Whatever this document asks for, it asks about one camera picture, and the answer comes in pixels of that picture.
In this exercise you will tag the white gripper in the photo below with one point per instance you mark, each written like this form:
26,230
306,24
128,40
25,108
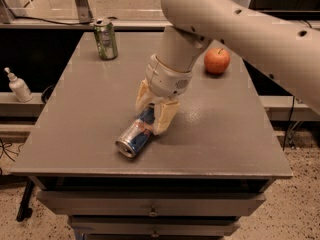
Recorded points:
165,78

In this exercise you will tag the black table leg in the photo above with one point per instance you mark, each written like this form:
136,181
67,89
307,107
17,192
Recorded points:
24,211

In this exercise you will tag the white pump bottle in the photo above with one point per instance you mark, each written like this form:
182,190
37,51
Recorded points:
18,86

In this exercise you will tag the green soda can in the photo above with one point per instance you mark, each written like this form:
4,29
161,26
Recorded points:
105,39

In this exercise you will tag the grey drawer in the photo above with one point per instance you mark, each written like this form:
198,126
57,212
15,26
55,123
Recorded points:
150,204
160,226

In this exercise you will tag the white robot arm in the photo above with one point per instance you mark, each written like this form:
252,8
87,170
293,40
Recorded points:
289,51

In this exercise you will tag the grey top drawer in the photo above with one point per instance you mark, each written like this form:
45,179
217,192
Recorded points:
150,204

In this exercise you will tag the red apple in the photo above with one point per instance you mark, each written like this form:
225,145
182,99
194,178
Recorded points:
216,60

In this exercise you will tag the blue silver redbull can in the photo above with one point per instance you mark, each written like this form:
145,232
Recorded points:
133,139

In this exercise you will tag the left metal bracket post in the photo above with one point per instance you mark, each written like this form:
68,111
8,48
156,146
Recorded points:
84,12

